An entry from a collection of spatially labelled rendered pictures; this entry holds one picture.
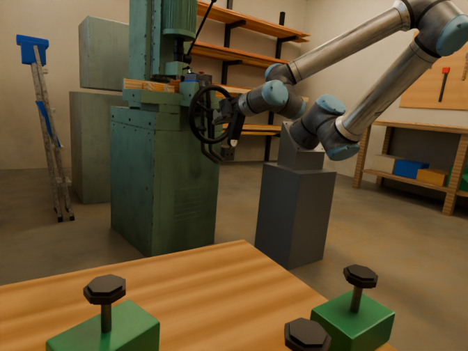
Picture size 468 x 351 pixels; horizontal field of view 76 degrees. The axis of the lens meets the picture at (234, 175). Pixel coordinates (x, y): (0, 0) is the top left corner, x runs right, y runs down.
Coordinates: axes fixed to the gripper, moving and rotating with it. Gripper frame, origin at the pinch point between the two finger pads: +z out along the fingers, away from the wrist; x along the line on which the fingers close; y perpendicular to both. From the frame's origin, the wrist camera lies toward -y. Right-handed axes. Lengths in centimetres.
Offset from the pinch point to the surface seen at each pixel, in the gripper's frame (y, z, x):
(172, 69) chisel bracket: 41, 38, -8
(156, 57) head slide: 51, 47, -5
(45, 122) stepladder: 29, 114, 40
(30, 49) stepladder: 69, 100, 46
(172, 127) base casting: 6.7, 32.8, 0.6
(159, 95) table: 21.0, 27.6, 8.7
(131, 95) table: 23.7, 37.5, 18.1
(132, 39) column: 69, 64, -1
